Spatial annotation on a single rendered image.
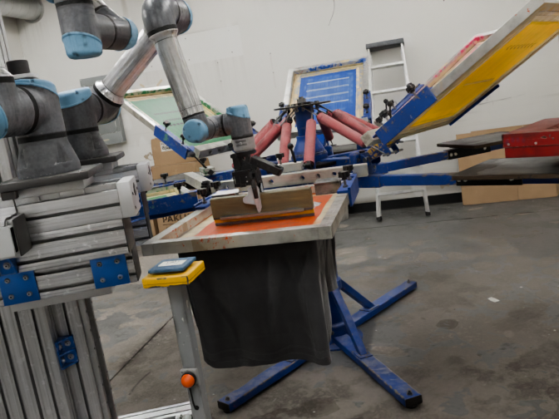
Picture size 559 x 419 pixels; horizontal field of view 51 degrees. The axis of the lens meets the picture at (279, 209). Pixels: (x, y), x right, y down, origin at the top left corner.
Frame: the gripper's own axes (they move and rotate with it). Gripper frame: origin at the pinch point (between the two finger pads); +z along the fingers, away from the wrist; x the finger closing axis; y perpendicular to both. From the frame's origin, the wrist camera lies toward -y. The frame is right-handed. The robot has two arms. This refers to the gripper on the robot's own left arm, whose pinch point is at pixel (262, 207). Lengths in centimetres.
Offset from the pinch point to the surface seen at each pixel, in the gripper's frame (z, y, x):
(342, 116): -21, -20, -105
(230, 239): 2.5, 2.0, 32.7
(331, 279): 29.6, -18.9, -3.1
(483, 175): 8, -77, -43
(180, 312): 16, 13, 52
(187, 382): 35, 14, 56
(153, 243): 0.5, 26.4, 32.4
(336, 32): -95, 9, -440
